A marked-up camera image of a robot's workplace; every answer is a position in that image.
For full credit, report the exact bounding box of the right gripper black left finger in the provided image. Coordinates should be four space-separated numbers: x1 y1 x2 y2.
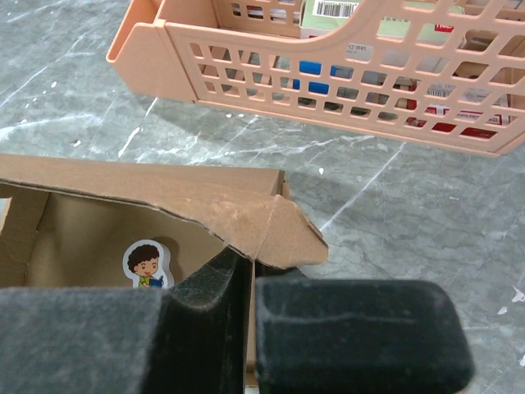
1 249 252 393

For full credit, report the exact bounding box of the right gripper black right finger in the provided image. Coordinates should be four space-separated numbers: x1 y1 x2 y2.
254 264 475 393

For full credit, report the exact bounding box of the cardboard box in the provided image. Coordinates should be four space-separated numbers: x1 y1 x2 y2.
1 153 328 389

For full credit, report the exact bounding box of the peach plastic file organizer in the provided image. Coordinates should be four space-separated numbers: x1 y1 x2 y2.
107 1 524 156

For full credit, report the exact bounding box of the green boxed item in organizer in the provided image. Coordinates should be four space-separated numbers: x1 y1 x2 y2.
290 1 467 49

